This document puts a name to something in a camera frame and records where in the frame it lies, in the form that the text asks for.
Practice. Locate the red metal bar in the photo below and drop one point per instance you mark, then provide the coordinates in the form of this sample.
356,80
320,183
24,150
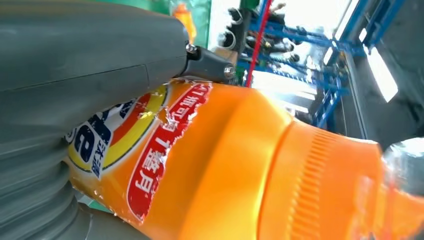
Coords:
258,43

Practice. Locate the blue metal rack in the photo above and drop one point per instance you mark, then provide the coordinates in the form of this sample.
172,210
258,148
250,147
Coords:
331,96

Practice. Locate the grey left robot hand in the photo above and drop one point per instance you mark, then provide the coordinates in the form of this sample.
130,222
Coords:
82,49

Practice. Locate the orange detergent bottle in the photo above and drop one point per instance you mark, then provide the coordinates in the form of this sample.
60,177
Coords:
232,165
187,26

